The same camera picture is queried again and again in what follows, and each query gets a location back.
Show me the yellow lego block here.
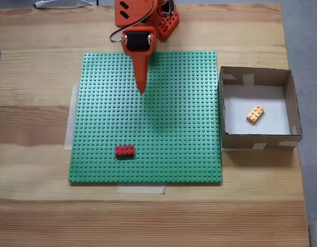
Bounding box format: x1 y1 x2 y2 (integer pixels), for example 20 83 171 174
246 104 266 126

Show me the red lego block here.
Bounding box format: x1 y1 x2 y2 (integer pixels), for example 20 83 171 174
115 145 136 158

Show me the green lego baseplate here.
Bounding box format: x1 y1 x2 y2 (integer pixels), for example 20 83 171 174
67 50 223 186

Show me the brown cardboard box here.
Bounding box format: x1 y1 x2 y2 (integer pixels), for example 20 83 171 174
217 66 303 153

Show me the white curved object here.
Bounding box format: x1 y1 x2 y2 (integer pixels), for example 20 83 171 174
33 0 96 10

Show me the masking tape strip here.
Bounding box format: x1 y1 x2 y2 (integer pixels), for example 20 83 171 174
116 184 166 195
64 83 81 151

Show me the white paper sheet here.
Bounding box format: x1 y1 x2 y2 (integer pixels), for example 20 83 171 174
223 84 291 136

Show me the gripper servo cable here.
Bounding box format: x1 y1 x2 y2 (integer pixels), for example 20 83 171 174
109 0 159 44

